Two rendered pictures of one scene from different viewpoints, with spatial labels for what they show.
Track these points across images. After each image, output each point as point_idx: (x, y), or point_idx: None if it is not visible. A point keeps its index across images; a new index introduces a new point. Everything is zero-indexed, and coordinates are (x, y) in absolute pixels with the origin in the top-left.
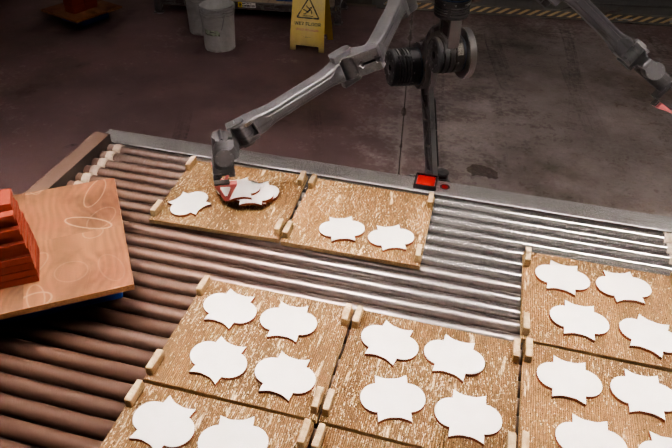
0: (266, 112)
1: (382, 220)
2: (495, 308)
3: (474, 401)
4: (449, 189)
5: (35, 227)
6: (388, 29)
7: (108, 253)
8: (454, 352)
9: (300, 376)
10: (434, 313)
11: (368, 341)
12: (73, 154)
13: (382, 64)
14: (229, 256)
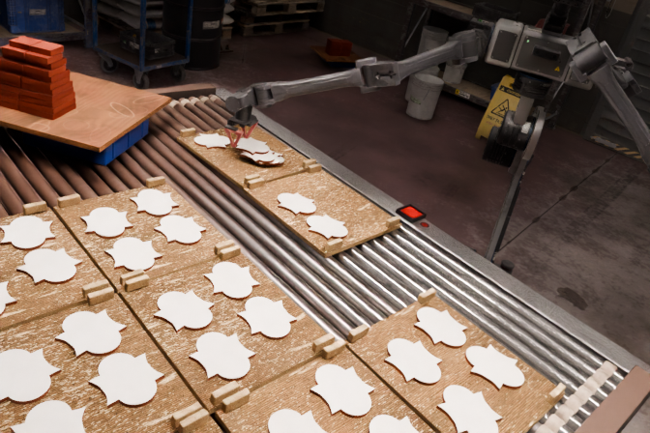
0: (284, 84)
1: (337, 215)
2: (354, 314)
3: (241, 350)
4: (426, 228)
5: (91, 98)
6: (421, 58)
7: (109, 128)
8: (271, 313)
9: (141, 259)
10: (299, 289)
11: (217, 270)
12: (179, 87)
13: (395, 81)
14: (200, 181)
